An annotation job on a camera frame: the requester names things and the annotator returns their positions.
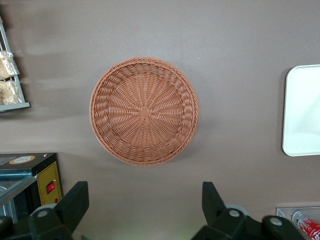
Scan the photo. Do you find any black glass food warmer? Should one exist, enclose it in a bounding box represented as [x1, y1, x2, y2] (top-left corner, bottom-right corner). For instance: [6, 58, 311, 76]
[0, 152, 63, 224]

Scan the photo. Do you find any cream plastic serving tray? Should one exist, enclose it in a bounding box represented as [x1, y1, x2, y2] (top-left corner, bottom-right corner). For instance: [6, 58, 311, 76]
[281, 64, 320, 157]

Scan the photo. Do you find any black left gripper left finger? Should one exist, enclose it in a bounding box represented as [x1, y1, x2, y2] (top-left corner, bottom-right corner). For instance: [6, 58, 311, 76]
[28, 180, 90, 240]

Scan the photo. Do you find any clear bag of crackers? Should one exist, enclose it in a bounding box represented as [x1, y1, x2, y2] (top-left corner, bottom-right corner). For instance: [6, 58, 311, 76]
[0, 50, 20, 81]
[0, 79, 24, 106]

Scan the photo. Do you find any clear acrylic bottle rack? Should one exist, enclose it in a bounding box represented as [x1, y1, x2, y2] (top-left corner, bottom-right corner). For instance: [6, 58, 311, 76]
[275, 205, 320, 240]

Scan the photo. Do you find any red cola bottle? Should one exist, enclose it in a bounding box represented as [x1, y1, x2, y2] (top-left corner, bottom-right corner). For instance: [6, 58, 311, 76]
[291, 210, 320, 240]

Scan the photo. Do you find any brown round wicker basket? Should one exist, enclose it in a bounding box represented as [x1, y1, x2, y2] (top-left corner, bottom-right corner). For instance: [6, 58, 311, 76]
[89, 56, 200, 167]

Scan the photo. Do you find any grey metal snack rack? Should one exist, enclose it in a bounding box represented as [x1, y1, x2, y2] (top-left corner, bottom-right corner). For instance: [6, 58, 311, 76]
[0, 14, 31, 113]

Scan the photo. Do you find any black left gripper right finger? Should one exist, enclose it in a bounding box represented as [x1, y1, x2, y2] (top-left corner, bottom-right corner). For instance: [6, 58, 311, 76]
[191, 181, 263, 240]

